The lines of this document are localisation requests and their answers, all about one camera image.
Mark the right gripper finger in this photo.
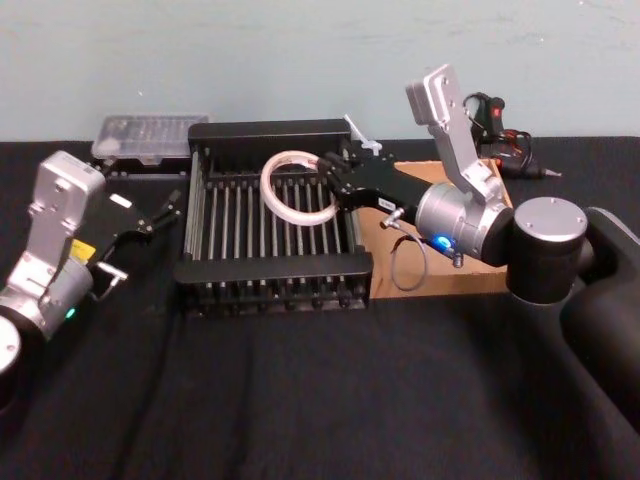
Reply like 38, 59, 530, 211
324, 172, 352, 212
316, 148, 362, 175

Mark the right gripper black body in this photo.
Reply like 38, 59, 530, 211
337, 158, 427, 227

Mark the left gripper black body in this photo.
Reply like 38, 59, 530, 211
74, 188, 152, 281

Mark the roll of white tape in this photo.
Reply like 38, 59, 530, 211
259, 149, 338, 228

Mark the small white three-armed plastic piece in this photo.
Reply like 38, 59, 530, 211
343, 113, 384, 154

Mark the clear plastic case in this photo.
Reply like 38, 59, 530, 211
91, 113, 211, 167

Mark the black rack with steel bars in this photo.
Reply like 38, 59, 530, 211
172, 118, 375, 319

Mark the shallow brown cardboard tray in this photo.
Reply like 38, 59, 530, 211
355, 157, 514, 300

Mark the black table cloth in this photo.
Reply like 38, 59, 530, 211
0, 135, 640, 480

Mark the black corded tool red switch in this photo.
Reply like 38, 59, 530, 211
462, 91, 564, 180

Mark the plain pale wall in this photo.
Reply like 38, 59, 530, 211
0, 0, 640, 145

